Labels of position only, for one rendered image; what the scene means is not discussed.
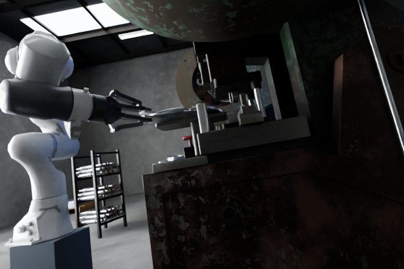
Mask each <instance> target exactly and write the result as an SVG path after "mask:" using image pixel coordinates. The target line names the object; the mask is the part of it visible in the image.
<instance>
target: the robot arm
mask: <svg viewBox="0 0 404 269"><path fill-rule="evenodd" d="M5 64H6V66H7V68H8V70H9V71H10V72H11V73H12V74H15V77H14V79H4V80H3V81H2V82H1V84H0V108H1V110H2V111H3V112H4V113H8V114H11V115H16V116H21V117H24V118H29V119H30V120H31V121H32V122H33V123H34V124H36V125H38V126H39V127H40V128H41V130H42V133H35V132H32V133H24V134H17V135H15V136H14V137H13V138H12V140H11V142H10V143H9V144H8V152H9V153H10V156H11V158H13V159H15V160H16V161H17V162H19V163H20V164H21V165H22V166H23V167H24V168H25V169H26V170H27V172H28V174H29V176H30V180H31V187H32V200H33V201H31V205H30V208H29V212H28V213H27V214H26V215H25V216H24V217H23V218H22V220H21V221H20V222H19V223H18V224H17V225H16V226H15V227H14V234H13V238H11V239H10V240H9V242H7V243H5V246H25V245H33V244H37V243H41V242H43V241H47V240H51V239H54V238H58V237H62V236H64V235H67V234H69V233H71V232H73V226H72V223H71V220H70V214H69V208H68V204H69V200H68V195H67V188H66V176H65V175H64V173H63V172H62V171H60V170H58V169H56V168H55V166H54V165H53V163H52V161H56V160H64V159H68V158H71V157H74V156H75V155H77V153H78V151H79V141H78V138H79V135H80V134H81V131H82V129H83V126H84V123H85V122H87V121H88V122H101V123H104V124H106V125H109V126H110V128H111V133H115V132H117V131H119V130H124V129H129V128H137V127H141V126H142V125H143V122H152V121H159V120H161V119H162V117H159V116H151V115H150V114H152V113H155V112H154V111H152V109H150V108H147V107H145V106H142V101H140V100H137V99H135V98H132V97H129V96H128V95H125V94H122V93H121V92H119V91H118V90H117V89H114V90H112V91H111V92H110V95H107V96H102V95H95V94H90V92H89V91H88V88H84V90H81V89H75V88H71V87H69V86H66V87H59V85H60V82H61V79H62V82H63V81H64V79H66V78H68V77H69V76H70V75H71V74H72V72H73V69H74V63H73V59H72V57H71V56H70V52H69V51H68V49H67V48H66V46H65V44H64V43H62V42H60V41H59V40H58V39H57V38H56V37H55V36H54V35H52V34H49V33H47V32H43V31H34V32H33V33H31V34H28V35H26V36H25V37H24V39H23V40H22V41H21V42H20V44H19V46H16V47H15V48H12V49H10V50H9V51H8V52H7V55H6V57H5ZM115 98H116V99H117V100H121V101H123V102H126V103H129V104H131V105H126V104H121V103H119V102H118V101H116V100H115ZM121 110H124V111H131V112H140V113H139V114H140V115H143V116H136V115H129V114H125V113H122V112H121ZM118 119H123V120H127V121H135V122H136V123H131V124H122V125H118V124H114V122H116V121H117V120H118Z"/></svg>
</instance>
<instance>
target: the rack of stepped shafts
mask: <svg viewBox="0 0 404 269"><path fill-rule="evenodd" d="M101 154H117V165H116V166H112V165H115V162H110V163H102V159H101ZM95 155H97V156H95ZM96 157H98V164H96V160H95V158H96ZM87 158H91V164H92V165H87V166H81V167H80V168H77V169H76V165H75V159H87ZM71 161H72V178H73V193H74V202H75V219H76V228H80V227H83V226H85V225H89V224H94V223H97V233H98V238H102V228H101V226H102V225H104V228H107V227H108V224H107V223H110V222H113V221H115V220H118V219H120V218H122V217H123V223H124V227H127V218H126V207H125V201H124V190H123V179H122V173H121V161H120V151H119V150H116V151H113V152H99V153H95V152H94V150H92V151H91V156H82V157H71ZM115 168H118V169H115ZM76 170H77V171H78V170H80V171H79V172H76ZM77 174H78V175H77ZM117 174H118V177H119V183H120V186H119V187H115V186H118V184H117V183H116V184H104V185H103V177H105V176H110V175H117ZM98 177H100V186H98V185H97V178H98ZM92 178H93V185H94V186H93V187H88V188H84V189H82V190H80V191H79V192H83V193H82V194H78V189H77V181H80V180H87V179H92ZM119 189H120V190H119ZM110 195H111V196H110ZM78 196H82V197H80V198H78ZM106 196H107V197H106ZM116 196H121V206H122V208H120V209H116V208H119V207H120V206H119V205H117V206H113V205H111V206H106V204H105V199H110V198H114V197H116ZM92 200H95V206H96V207H95V208H94V209H92V210H89V211H85V212H83V213H81V214H85V216H83V217H80V216H79V205H78V204H80V203H83V202H88V201H92ZM99 201H102V207H99ZM121 211H122V212H121ZM79 219H83V220H79ZM107 220H108V221H107ZM101 222H102V223H101Z"/></svg>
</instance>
